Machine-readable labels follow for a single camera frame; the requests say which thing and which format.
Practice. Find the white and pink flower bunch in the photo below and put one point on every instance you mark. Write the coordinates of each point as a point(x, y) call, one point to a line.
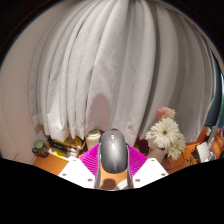
point(165, 133)

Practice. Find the white pleated curtain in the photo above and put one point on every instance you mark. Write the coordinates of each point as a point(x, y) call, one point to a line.
point(110, 60)

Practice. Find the thin black book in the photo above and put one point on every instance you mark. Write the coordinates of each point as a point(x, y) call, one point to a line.
point(58, 143)

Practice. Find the dark mug green inside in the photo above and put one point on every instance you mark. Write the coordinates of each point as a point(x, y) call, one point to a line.
point(40, 149)

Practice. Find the dark grey computer mouse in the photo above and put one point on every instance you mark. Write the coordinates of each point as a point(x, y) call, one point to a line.
point(113, 151)

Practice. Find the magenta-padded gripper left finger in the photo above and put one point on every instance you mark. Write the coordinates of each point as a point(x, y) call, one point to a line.
point(76, 171)

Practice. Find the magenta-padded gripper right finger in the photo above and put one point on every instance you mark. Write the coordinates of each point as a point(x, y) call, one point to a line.
point(150, 171)

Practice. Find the thick black book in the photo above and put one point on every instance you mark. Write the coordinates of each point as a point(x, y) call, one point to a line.
point(63, 148)

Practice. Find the yellow covered book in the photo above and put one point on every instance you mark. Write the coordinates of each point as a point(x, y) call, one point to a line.
point(77, 141)

